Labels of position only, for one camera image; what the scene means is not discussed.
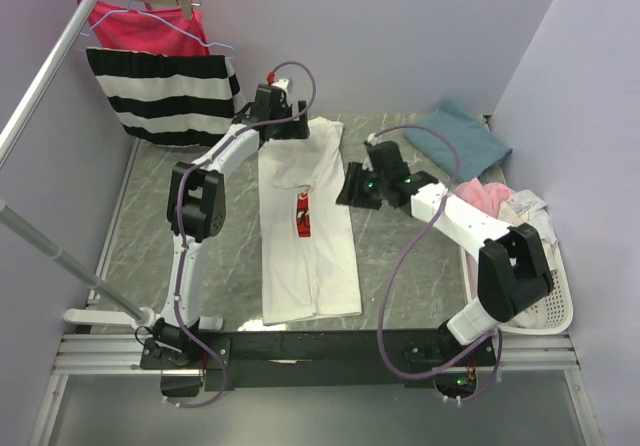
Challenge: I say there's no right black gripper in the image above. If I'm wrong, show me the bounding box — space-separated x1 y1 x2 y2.
334 162 388 211

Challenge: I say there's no white coca cola t shirt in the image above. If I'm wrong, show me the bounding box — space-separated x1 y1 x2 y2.
258 117 362 325

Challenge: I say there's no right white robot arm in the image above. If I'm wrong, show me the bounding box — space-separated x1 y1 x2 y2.
336 141 554 365

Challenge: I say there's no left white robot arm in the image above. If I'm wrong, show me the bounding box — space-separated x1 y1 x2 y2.
160 78 310 329

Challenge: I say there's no folded blue t shirt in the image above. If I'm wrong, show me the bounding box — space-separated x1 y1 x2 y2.
404 100 512 183

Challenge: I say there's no black and white striped garment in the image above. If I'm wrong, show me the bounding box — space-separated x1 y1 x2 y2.
86 48 247 147

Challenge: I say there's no pile of white clothes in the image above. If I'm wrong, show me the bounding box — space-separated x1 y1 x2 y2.
452 177 560 330

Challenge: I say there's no pink red garment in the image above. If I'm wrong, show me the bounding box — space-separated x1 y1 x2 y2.
88 1 210 56

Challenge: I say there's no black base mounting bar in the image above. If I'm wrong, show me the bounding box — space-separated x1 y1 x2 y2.
139 326 501 397

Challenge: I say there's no white laundry basket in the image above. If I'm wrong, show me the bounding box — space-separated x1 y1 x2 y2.
462 245 576 338

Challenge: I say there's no white rack foot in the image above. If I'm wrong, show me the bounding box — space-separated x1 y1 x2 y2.
63 307 224 331

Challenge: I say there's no silver clothes rack pole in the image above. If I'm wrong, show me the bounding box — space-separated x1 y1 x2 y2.
1 0 153 325

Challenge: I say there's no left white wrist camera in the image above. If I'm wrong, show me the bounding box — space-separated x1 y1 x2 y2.
267 71 293 94

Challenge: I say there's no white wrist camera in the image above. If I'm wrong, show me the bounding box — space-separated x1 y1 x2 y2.
267 71 293 94
365 133 380 146

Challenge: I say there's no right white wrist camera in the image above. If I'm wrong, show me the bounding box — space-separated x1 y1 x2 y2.
365 133 380 146

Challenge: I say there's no light blue wire hanger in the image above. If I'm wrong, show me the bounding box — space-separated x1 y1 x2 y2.
83 0 236 59

